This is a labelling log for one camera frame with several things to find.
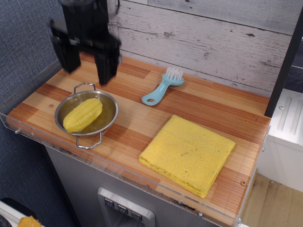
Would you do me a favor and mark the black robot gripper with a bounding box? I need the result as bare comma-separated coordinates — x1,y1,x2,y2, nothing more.
49,0,121,85

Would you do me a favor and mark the yellow toy corn cob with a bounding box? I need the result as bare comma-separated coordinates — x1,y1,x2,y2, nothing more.
63,98,103,133

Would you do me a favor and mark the small yellow object bottom left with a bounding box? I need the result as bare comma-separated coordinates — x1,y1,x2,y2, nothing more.
17,216,42,227

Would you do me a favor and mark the light blue dish brush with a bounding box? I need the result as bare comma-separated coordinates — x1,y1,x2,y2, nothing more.
142,67,185,106

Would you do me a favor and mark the clear acrylic edge guard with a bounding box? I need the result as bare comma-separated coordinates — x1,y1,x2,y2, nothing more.
3,53,270,227

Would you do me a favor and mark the folded yellow cloth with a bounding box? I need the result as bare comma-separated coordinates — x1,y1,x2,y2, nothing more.
139,115,236,199

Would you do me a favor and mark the grey toy fridge cabinet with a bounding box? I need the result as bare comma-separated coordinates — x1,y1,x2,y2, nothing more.
46,147,215,227

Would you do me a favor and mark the silver dispenser button panel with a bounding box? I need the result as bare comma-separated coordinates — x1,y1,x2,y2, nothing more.
98,187,156,227

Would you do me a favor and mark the white ridged side cabinet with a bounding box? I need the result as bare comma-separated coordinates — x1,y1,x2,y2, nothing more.
257,89,303,192

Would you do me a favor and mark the stainless steel two-handled bowl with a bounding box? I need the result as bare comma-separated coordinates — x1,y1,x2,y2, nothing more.
54,82,119,149

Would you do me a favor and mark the black right frame post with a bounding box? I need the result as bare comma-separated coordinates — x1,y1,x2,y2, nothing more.
264,0,303,118

